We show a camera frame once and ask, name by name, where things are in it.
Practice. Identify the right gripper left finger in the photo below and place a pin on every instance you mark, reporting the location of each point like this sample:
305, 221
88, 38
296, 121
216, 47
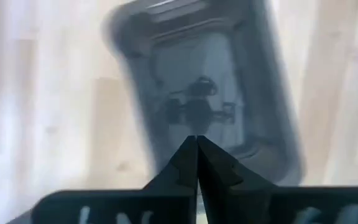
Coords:
172, 174

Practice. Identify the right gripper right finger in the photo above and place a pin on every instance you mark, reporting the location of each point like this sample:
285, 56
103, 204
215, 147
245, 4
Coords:
225, 174

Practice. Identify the grey translucent plastic bin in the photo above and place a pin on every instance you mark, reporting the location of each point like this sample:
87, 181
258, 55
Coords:
197, 53

